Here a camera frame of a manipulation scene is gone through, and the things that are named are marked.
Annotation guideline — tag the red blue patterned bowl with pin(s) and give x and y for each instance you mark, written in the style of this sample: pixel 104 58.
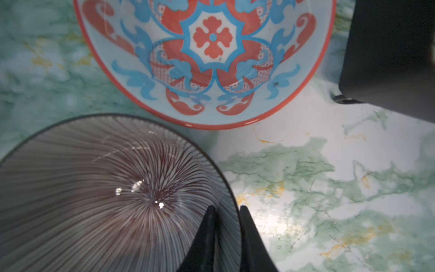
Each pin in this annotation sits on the red blue patterned bowl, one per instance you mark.
pixel 209 65

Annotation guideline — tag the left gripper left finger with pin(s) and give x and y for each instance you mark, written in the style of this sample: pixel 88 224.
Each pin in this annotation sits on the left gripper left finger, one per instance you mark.
pixel 200 257

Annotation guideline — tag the pink striped bowl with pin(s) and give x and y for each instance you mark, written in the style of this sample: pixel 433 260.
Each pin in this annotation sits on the pink striped bowl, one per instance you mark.
pixel 112 193

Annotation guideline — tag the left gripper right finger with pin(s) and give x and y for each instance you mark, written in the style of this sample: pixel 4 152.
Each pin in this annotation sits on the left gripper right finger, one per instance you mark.
pixel 255 257

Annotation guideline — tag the black wire dish rack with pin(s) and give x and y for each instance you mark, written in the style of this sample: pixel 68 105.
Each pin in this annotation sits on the black wire dish rack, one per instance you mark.
pixel 389 59

